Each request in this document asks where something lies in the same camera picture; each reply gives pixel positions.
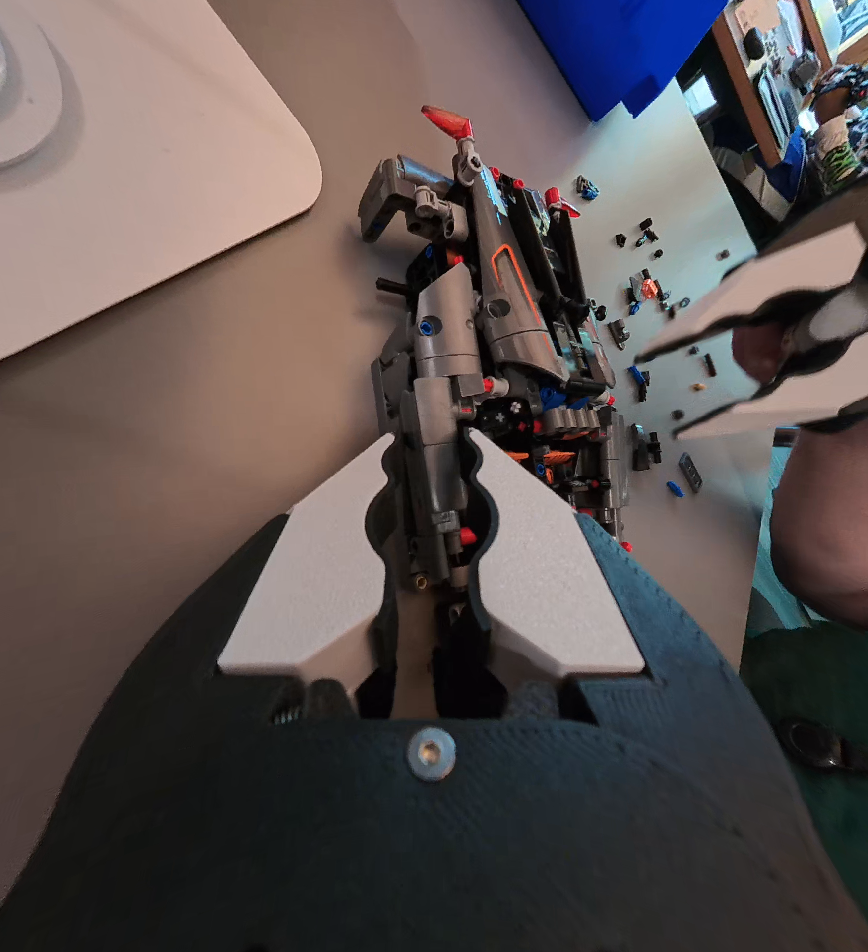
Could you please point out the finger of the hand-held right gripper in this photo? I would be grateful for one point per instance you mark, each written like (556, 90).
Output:
(776, 282)
(813, 387)

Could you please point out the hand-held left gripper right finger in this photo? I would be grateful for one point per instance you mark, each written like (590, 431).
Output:
(560, 595)

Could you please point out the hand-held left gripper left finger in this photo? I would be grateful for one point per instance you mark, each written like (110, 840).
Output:
(307, 595)

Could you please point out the grey lego cylinder assembly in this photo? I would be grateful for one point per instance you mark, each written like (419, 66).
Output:
(434, 461)

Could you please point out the large grey lego vehicle model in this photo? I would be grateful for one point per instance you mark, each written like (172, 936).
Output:
(508, 297)

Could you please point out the person's right forearm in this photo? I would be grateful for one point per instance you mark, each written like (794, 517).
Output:
(843, 535)

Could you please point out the scattered small lego pieces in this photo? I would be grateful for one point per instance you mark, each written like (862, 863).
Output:
(646, 290)

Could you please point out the black lego plate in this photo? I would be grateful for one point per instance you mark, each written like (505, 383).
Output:
(691, 472)

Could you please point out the dark grey lego piece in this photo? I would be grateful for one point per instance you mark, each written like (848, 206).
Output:
(639, 446)

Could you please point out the small black lego piece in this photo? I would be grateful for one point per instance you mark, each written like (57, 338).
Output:
(655, 446)

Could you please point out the person's right hand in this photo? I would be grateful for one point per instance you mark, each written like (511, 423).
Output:
(758, 353)

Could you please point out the long wooden desk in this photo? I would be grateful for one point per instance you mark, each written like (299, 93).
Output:
(739, 82)

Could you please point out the blue plastic bin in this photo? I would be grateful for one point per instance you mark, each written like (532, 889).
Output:
(612, 44)

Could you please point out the white flat board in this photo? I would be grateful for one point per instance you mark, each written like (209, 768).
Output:
(181, 163)

